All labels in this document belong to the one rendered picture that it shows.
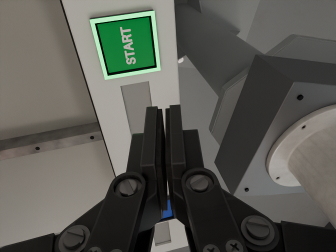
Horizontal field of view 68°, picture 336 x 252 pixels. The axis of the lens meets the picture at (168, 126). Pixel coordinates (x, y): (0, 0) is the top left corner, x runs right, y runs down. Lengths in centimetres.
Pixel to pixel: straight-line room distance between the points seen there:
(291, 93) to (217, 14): 96
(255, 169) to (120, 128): 28
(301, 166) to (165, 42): 31
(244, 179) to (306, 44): 26
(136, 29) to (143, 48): 2
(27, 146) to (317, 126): 46
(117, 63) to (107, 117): 6
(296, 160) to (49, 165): 44
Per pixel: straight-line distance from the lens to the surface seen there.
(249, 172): 48
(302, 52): 53
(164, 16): 24
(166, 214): 42
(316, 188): 44
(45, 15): 39
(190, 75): 138
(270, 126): 42
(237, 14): 135
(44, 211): 63
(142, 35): 24
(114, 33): 24
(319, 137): 46
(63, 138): 44
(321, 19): 166
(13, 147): 47
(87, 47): 25
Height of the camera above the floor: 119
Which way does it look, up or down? 52 degrees down
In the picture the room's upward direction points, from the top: 159 degrees clockwise
